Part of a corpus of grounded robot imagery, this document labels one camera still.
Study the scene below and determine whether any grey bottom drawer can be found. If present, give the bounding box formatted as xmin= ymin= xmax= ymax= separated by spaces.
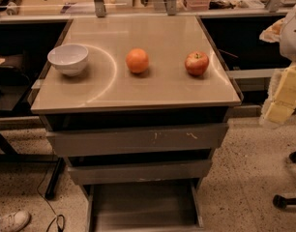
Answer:
xmin=85 ymin=180 xmax=204 ymax=232

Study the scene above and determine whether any grey drawer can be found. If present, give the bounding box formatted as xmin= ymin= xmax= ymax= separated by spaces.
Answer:
xmin=68 ymin=159 xmax=212 ymax=185
xmin=46 ymin=123 xmax=228 ymax=157
xmin=85 ymin=180 xmax=204 ymax=232

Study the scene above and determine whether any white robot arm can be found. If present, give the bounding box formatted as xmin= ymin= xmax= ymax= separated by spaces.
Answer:
xmin=259 ymin=4 xmax=296 ymax=129

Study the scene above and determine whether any grey top drawer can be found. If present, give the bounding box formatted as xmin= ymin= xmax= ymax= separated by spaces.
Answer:
xmin=46 ymin=123 xmax=228 ymax=157

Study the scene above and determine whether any grey drawer cabinet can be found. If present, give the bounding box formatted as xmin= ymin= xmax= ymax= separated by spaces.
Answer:
xmin=30 ymin=14 xmax=245 ymax=232

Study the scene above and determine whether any grey middle drawer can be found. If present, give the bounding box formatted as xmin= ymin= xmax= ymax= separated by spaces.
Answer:
xmin=68 ymin=159 xmax=212 ymax=185

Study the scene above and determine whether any red apple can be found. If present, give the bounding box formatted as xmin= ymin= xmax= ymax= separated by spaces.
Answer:
xmin=185 ymin=51 xmax=209 ymax=76

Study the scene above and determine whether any black chair base caster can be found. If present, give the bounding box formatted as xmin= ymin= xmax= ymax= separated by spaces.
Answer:
xmin=273 ymin=151 xmax=296 ymax=209

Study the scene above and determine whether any orange fruit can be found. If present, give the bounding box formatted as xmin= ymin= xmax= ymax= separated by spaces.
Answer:
xmin=126 ymin=48 xmax=149 ymax=73

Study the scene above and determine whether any white ceramic bowl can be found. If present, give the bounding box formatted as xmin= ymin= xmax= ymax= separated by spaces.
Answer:
xmin=47 ymin=43 xmax=89 ymax=76

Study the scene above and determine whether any black table leg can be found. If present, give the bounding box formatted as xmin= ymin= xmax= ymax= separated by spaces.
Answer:
xmin=44 ymin=158 xmax=65 ymax=200

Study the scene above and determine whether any white sneaker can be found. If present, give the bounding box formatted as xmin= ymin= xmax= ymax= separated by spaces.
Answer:
xmin=0 ymin=211 xmax=31 ymax=232

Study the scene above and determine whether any black floor cable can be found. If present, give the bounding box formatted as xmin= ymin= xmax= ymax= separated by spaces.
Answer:
xmin=36 ymin=164 xmax=66 ymax=232

